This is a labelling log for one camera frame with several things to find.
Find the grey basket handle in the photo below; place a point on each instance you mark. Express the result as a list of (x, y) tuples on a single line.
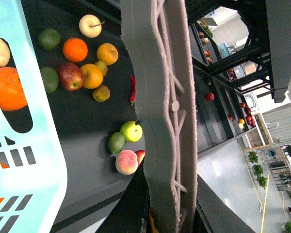
[(156, 35)]

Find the light blue basket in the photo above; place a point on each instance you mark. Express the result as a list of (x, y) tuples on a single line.
[(33, 173)]

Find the black front fruit shelf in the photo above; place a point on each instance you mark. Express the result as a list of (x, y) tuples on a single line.
[(84, 125)]

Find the bright green apple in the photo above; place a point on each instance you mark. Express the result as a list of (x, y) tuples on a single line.
[(132, 131)]

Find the red chili pepper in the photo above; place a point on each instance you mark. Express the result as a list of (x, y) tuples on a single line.
[(132, 97)]

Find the red apple beside peach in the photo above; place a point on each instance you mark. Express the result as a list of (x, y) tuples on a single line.
[(140, 155)]

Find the green lime front right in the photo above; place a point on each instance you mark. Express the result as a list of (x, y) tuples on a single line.
[(116, 143)]

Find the green lime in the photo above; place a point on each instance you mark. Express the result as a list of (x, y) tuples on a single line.
[(49, 39), (116, 143), (50, 79)]

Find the brown kiwi lower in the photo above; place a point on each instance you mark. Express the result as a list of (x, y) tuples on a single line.
[(101, 93)]

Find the brown kiwi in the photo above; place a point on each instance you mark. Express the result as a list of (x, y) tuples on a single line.
[(102, 66), (101, 93)]

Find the pink peach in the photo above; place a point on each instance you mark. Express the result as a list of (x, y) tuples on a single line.
[(126, 162)]

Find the brown kiwi upper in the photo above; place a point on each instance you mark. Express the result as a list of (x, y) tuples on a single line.
[(102, 66)]

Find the yellow orange apple centre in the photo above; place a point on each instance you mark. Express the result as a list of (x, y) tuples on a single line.
[(93, 76)]

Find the yellow orange apple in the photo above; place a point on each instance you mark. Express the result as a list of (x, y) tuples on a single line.
[(93, 76), (107, 53)]

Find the yellow orange apple rear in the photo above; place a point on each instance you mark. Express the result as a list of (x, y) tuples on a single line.
[(107, 53)]

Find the red yellow apple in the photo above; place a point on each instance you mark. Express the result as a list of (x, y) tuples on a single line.
[(71, 78)]

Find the small orange tangerine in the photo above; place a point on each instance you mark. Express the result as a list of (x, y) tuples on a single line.
[(75, 50)]

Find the green lime lower middle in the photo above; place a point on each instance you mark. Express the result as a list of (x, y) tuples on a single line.
[(50, 79)]

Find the white pear with stem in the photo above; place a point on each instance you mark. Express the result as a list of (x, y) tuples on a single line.
[(90, 26)]

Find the green lime upper middle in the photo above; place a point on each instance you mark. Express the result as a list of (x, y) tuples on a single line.
[(49, 39)]

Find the large orange with knob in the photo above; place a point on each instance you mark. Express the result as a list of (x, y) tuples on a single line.
[(12, 96)]

